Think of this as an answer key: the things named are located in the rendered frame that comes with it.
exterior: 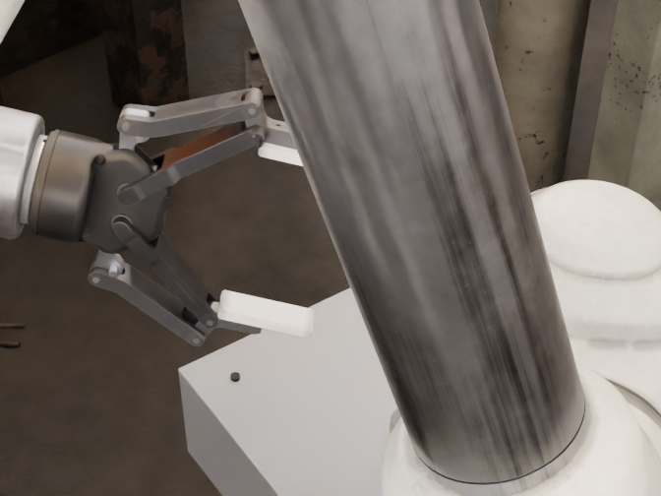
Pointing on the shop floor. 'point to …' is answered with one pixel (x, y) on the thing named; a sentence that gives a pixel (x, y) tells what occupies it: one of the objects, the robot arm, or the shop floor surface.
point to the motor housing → (145, 51)
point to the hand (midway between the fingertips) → (320, 243)
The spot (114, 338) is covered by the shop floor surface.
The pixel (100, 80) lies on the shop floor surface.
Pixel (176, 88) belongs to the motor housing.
